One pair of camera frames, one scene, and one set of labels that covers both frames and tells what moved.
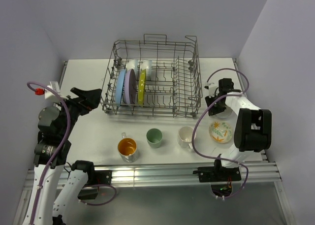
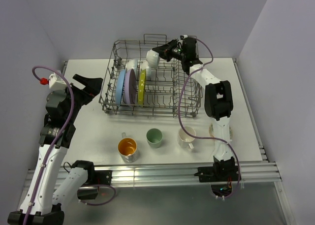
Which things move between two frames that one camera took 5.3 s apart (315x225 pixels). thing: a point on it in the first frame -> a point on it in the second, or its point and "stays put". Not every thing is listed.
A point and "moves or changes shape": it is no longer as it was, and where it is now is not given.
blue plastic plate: [119, 86] stays put
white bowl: [228, 115] moves or changes shape
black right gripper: [208, 100] -> [164, 51]
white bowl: [132, 64] stays put
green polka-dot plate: [141, 87] stays put
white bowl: [147, 64] stays put
